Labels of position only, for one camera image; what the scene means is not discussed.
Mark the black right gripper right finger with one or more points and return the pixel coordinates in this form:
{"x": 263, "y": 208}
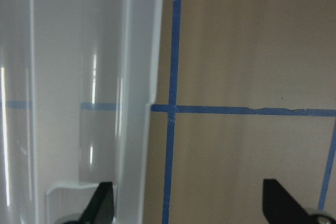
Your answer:
{"x": 280, "y": 207}

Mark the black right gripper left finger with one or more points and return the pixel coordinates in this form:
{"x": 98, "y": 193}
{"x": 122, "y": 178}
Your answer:
{"x": 100, "y": 208}

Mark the clear plastic box lid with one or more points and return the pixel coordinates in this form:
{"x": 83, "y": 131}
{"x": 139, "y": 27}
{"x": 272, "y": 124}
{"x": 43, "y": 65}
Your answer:
{"x": 78, "y": 78}

